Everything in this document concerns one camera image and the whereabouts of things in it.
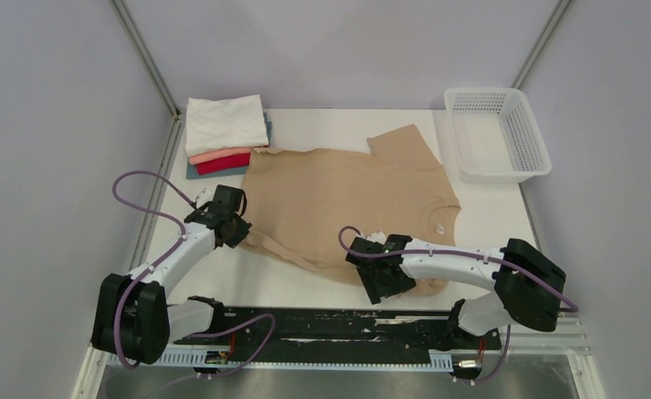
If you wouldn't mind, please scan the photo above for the beige t shirt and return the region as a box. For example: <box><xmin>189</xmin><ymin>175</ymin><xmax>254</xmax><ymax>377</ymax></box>
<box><xmin>241</xmin><ymin>125</ymin><xmax>461</xmax><ymax>285</ymax></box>

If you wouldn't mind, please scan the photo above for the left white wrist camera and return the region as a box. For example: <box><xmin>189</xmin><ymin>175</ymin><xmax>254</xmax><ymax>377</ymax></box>
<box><xmin>195</xmin><ymin>187</ymin><xmax>213</xmax><ymax>208</ymax></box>

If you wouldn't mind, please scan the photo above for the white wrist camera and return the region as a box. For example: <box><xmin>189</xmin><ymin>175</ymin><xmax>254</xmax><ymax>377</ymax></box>
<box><xmin>195</xmin><ymin>187</ymin><xmax>213</xmax><ymax>208</ymax></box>
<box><xmin>365</xmin><ymin>231</ymin><xmax>387</xmax><ymax>244</ymax></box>

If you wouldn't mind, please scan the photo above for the aluminium frame post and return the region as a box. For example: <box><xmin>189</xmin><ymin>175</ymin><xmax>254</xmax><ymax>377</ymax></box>
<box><xmin>511</xmin><ymin>0</ymin><xmax>575</xmax><ymax>91</ymax></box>
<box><xmin>109</xmin><ymin>0</ymin><xmax>180</xmax><ymax>120</ymax></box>

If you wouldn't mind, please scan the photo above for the slotted grey cable duct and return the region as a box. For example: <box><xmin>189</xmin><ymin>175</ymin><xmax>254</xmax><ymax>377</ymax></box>
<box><xmin>107</xmin><ymin>347</ymin><xmax>453</xmax><ymax>372</ymax></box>

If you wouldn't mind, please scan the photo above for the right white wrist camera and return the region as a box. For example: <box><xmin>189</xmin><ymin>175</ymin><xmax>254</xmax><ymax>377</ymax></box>
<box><xmin>365</xmin><ymin>231</ymin><xmax>387</xmax><ymax>244</ymax></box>

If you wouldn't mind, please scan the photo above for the purple cable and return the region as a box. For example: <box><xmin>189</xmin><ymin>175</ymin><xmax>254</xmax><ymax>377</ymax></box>
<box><xmin>111</xmin><ymin>170</ymin><xmax>200</xmax><ymax>369</ymax></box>
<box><xmin>338</xmin><ymin>225</ymin><xmax>579</xmax><ymax>315</ymax></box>

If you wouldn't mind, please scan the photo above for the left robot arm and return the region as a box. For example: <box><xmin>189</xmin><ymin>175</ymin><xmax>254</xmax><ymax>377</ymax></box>
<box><xmin>91</xmin><ymin>185</ymin><xmax>251</xmax><ymax>368</ymax></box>

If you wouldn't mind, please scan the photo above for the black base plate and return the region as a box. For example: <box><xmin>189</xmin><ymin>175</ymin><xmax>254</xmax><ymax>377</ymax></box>
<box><xmin>181</xmin><ymin>307</ymin><xmax>502</xmax><ymax>363</ymax></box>

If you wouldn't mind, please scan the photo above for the blue-grey folded t shirt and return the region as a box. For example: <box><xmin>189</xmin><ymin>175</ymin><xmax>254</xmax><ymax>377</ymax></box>
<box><xmin>185</xmin><ymin>112</ymin><xmax>274</xmax><ymax>181</ymax></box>

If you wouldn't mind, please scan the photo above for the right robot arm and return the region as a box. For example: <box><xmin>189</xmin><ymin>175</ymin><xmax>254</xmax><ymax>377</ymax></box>
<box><xmin>345</xmin><ymin>234</ymin><xmax>577</xmax><ymax>347</ymax></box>

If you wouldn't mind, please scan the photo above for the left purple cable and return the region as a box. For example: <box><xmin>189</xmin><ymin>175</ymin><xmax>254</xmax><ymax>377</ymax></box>
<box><xmin>111</xmin><ymin>170</ymin><xmax>200</xmax><ymax>369</ymax></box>

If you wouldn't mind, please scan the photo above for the white plastic basket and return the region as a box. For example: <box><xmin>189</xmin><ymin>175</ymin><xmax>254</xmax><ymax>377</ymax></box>
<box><xmin>444</xmin><ymin>87</ymin><xmax>552</xmax><ymax>184</ymax></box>

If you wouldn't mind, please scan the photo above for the right aluminium frame post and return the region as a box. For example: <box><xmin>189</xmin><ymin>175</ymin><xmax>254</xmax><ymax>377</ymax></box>
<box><xmin>511</xmin><ymin>0</ymin><xmax>575</xmax><ymax>91</ymax></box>

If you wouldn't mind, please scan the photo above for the left aluminium frame post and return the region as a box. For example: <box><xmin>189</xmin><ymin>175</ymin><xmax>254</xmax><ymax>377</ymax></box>
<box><xmin>109</xmin><ymin>0</ymin><xmax>180</xmax><ymax>120</ymax></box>

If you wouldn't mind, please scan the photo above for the pink folded t shirt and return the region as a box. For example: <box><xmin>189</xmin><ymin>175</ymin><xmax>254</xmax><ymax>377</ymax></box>
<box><xmin>188</xmin><ymin>147</ymin><xmax>252</xmax><ymax>167</ymax></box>

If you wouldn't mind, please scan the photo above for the red folded t shirt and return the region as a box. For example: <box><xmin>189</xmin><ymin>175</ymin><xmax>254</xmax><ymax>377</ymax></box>
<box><xmin>195</xmin><ymin>152</ymin><xmax>251</xmax><ymax>177</ymax></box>

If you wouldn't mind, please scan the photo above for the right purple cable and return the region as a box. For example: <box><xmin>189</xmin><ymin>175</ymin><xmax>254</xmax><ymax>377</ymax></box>
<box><xmin>338</xmin><ymin>225</ymin><xmax>579</xmax><ymax>315</ymax></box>

